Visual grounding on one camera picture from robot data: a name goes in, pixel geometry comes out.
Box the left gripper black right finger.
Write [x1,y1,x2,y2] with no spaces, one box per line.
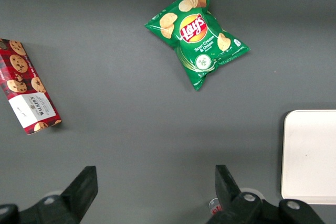
[207,165,326,224]

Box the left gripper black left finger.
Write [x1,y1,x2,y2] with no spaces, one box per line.
[0,165,99,224]

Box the red cookie box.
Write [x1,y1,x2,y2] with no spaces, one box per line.
[0,38,62,135]

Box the white plastic tray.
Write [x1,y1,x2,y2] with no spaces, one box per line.
[280,109,336,205]

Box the green chips bag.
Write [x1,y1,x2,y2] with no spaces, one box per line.
[144,0,251,91]

